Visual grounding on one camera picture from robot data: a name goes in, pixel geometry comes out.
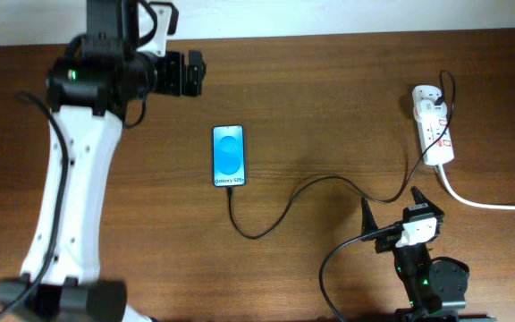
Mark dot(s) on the white power strip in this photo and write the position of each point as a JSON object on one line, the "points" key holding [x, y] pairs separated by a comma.
{"points": [[435, 139]]}

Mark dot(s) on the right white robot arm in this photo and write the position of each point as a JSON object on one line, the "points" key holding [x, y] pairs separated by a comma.
{"points": [[435, 287]]}

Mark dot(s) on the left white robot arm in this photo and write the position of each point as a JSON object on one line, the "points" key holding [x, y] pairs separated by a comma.
{"points": [[120, 57]]}

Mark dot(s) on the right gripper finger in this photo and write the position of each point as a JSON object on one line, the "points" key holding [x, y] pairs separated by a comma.
{"points": [[368, 224], [419, 198]]}

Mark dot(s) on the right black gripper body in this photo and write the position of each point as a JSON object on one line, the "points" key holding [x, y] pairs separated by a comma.
{"points": [[387, 242]]}

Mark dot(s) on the blue Galaxy smartphone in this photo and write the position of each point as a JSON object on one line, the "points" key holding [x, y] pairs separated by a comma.
{"points": [[228, 156]]}

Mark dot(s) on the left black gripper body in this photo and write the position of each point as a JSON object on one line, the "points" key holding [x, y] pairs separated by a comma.
{"points": [[169, 76]]}

